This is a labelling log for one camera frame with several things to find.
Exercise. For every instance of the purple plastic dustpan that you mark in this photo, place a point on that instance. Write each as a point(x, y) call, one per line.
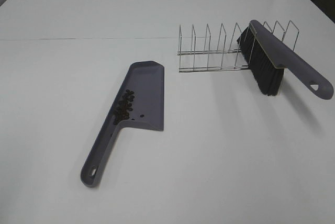
point(146, 79)

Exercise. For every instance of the pile of coffee beans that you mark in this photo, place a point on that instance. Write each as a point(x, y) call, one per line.
point(121, 111)

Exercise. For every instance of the purple hand brush black bristles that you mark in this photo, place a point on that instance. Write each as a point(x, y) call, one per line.
point(267, 58)

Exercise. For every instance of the metal wire dish rack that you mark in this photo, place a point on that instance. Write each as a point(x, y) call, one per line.
point(221, 51)

